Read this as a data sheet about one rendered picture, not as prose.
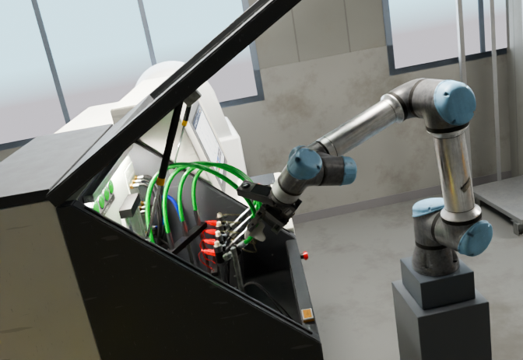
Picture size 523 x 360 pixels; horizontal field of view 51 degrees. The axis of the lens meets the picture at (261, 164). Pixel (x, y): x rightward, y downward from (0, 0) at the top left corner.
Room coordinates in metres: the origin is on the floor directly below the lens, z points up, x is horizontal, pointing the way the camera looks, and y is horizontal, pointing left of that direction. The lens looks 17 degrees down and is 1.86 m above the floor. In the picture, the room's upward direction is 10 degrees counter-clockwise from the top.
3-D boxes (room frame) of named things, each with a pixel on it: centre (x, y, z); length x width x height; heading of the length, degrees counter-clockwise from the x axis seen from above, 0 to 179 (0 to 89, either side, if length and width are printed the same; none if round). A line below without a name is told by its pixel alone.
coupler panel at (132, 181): (1.85, 0.44, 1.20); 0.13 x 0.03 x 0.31; 179
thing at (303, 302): (1.61, -0.06, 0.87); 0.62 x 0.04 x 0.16; 179
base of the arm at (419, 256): (1.63, -0.51, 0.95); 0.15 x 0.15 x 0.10
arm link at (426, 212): (1.63, -0.52, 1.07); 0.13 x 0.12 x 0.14; 24
